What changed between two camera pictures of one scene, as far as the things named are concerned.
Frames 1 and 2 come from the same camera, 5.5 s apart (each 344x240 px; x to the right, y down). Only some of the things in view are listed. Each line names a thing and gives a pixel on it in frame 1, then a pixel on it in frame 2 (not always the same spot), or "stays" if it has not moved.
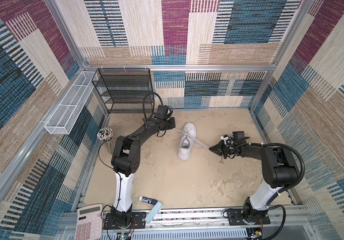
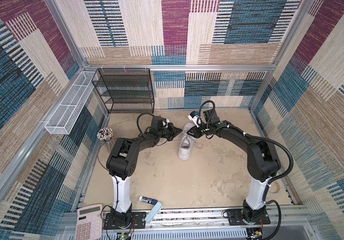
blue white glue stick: x=147 y=200 stays
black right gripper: x=218 y=149 to x=195 y=131
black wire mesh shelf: x=125 y=90 stays
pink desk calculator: x=89 y=225 stays
